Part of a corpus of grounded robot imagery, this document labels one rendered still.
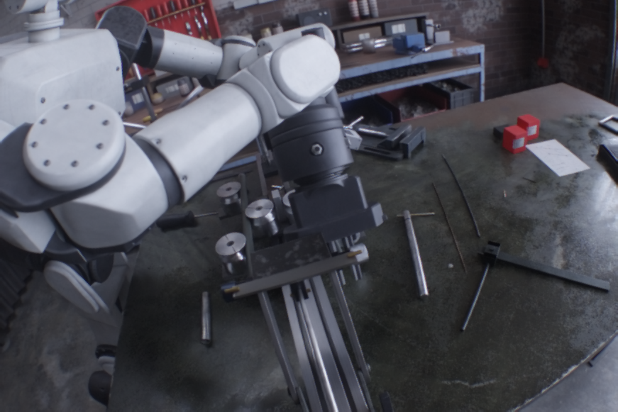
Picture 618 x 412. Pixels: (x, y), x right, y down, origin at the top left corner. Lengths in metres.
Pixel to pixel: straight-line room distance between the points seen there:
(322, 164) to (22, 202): 0.28
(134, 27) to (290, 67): 0.42
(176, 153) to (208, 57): 0.50
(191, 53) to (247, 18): 1.85
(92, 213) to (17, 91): 0.24
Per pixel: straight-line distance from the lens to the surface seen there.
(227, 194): 0.63
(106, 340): 0.92
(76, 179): 0.22
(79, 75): 0.50
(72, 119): 0.25
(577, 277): 0.57
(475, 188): 0.70
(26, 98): 0.44
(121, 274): 0.80
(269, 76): 0.32
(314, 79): 0.34
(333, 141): 0.36
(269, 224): 0.55
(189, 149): 0.26
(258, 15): 2.57
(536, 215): 0.66
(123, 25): 0.68
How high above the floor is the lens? 1.28
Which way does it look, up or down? 32 degrees down
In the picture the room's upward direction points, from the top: 13 degrees counter-clockwise
